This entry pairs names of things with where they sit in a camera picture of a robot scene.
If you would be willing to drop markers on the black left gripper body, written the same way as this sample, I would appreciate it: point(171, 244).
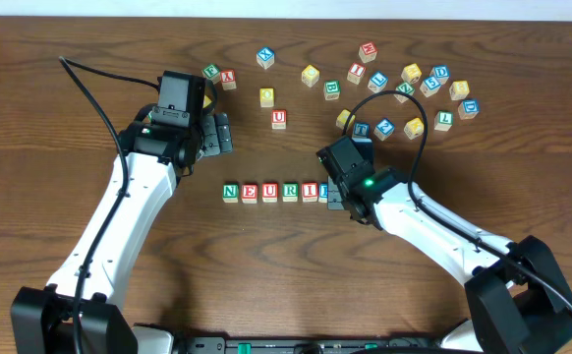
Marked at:
point(215, 133)

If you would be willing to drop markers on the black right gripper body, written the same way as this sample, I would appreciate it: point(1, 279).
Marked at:
point(335, 200)

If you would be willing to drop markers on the blue P block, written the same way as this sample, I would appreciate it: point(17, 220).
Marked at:
point(323, 192)

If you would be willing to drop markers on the red i block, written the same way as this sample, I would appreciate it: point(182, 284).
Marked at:
point(356, 73)
point(310, 192)

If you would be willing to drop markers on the green R block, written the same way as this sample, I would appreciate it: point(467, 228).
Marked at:
point(290, 192)

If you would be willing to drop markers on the green N block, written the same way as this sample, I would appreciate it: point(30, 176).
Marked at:
point(230, 193)

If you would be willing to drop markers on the red E block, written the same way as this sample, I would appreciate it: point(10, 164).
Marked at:
point(249, 193)

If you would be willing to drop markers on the red U block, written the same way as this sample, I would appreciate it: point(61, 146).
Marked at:
point(269, 192)
point(279, 119)

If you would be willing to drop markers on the green B block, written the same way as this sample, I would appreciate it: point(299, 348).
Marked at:
point(331, 90)

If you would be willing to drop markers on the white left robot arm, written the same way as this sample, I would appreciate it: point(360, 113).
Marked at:
point(80, 308)

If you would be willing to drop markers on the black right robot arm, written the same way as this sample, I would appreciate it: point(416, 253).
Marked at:
point(517, 294)

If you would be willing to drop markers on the yellow block far left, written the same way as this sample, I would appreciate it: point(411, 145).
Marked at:
point(206, 101)

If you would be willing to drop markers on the red Y block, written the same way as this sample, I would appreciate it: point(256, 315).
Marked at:
point(228, 79)

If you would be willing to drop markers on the green F block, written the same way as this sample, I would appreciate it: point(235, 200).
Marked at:
point(212, 72)

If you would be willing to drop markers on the yellow O block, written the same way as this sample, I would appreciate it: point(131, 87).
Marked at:
point(266, 97)

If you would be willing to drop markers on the blue T block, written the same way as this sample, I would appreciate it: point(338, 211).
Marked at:
point(361, 130)

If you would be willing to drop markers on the yellow block centre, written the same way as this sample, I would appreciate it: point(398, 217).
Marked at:
point(345, 119)

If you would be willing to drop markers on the blue 2 block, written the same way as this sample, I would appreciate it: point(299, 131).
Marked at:
point(384, 129)

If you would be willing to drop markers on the blue X block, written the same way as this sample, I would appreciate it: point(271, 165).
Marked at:
point(265, 57)

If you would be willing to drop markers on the yellow pen picture block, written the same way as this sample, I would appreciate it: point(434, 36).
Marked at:
point(414, 128)

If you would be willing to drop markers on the yellow block rear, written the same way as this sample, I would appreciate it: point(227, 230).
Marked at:
point(310, 76)

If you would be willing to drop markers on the blue L block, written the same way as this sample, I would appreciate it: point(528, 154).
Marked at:
point(377, 82)

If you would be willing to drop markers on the green Z block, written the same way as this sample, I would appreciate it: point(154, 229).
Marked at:
point(404, 89)

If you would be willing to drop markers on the green 7 block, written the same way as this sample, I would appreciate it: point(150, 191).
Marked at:
point(443, 121)

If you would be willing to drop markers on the yellow monkey picture block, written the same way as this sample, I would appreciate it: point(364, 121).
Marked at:
point(411, 73)

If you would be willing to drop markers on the blue 5 block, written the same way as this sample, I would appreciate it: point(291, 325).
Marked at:
point(429, 86)

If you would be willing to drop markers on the red H block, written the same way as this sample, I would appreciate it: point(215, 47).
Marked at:
point(367, 52)

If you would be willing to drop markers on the blue D block front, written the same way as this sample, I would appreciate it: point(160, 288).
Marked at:
point(468, 109)

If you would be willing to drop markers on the blue d block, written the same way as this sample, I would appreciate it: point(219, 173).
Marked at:
point(440, 73)
point(468, 109)

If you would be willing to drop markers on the blue D block rear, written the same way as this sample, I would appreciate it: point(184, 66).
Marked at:
point(440, 73)

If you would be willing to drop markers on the yellow block right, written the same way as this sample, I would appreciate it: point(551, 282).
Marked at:
point(459, 90)

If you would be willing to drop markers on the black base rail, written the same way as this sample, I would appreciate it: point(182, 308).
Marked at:
point(291, 345)

